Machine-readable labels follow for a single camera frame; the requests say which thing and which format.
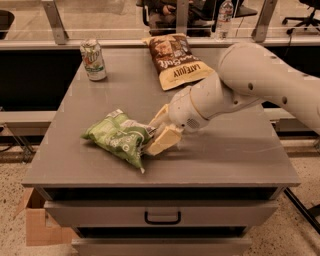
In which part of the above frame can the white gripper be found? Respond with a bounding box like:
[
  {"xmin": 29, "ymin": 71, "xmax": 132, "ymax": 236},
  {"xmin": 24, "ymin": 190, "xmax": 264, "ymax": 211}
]
[{"xmin": 144, "ymin": 86, "xmax": 209, "ymax": 156}]

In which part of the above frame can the lower grey drawer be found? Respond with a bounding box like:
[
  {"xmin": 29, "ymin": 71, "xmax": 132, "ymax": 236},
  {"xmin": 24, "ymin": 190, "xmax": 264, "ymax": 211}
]
[{"xmin": 72, "ymin": 238, "xmax": 251, "ymax": 256}]

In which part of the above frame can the clear plastic water bottle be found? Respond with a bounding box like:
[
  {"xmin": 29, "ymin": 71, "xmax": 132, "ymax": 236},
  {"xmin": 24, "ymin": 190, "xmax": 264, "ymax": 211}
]
[{"xmin": 215, "ymin": 0, "xmax": 234, "ymax": 41}]

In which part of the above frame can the upper grey drawer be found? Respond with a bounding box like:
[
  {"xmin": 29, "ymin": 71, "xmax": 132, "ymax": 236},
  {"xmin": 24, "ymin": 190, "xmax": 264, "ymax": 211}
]
[{"xmin": 45, "ymin": 200, "xmax": 277, "ymax": 228}]

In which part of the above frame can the green white soda can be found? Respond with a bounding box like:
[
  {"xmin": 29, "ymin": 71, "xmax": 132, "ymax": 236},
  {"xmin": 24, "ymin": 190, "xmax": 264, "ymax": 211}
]
[{"xmin": 80, "ymin": 39, "xmax": 107, "ymax": 81}]

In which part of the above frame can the grey drawer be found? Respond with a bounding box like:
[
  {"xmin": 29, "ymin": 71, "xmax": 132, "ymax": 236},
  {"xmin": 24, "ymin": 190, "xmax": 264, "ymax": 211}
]
[
  {"xmin": 72, "ymin": 238, "xmax": 251, "ymax": 256},
  {"xmin": 45, "ymin": 200, "xmax": 277, "ymax": 228}
]

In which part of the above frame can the seated person in background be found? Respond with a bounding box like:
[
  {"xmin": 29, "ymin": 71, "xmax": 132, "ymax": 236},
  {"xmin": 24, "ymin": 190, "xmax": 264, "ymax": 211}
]
[{"xmin": 143, "ymin": 0, "xmax": 215, "ymax": 37}]

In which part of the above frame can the black office chair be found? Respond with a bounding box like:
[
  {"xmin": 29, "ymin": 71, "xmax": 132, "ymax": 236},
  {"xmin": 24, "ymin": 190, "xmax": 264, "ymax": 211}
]
[{"xmin": 281, "ymin": 0, "xmax": 320, "ymax": 36}]

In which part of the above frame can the brown yellow chip bag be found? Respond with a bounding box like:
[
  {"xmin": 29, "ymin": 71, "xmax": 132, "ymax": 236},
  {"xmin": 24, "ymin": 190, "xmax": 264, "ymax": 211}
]
[{"xmin": 143, "ymin": 33, "xmax": 214, "ymax": 91}]

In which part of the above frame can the grey drawer cabinet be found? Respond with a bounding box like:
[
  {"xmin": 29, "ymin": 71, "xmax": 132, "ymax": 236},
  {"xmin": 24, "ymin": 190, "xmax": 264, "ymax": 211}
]
[{"xmin": 21, "ymin": 47, "xmax": 302, "ymax": 256}]

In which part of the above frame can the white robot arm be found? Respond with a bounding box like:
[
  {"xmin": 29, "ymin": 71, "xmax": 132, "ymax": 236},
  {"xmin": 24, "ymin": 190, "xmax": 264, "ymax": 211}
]
[{"xmin": 144, "ymin": 43, "xmax": 320, "ymax": 155}]

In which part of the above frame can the brown cardboard box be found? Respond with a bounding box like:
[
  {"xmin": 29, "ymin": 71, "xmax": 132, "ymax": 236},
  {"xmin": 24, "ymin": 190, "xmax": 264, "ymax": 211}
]
[{"xmin": 14, "ymin": 188, "xmax": 77, "ymax": 246}]

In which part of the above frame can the grey metal railing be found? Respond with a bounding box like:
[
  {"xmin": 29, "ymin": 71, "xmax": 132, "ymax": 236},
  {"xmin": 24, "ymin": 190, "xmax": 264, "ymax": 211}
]
[{"xmin": 0, "ymin": 0, "xmax": 320, "ymax": 45}]

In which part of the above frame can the green jalapeno chip bag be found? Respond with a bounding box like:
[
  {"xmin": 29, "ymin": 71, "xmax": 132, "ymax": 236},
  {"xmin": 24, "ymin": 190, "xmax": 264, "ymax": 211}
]
[{"xmin": 81, "ymin": 109, "xmax": 156, "ymax": 173}]

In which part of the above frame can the black drawer handle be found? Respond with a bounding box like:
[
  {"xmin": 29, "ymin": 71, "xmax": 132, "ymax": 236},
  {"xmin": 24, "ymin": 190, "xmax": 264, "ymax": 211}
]
[{"xmin": 144, "ymin": 211, "xmax": 182, "ymax": 225}]

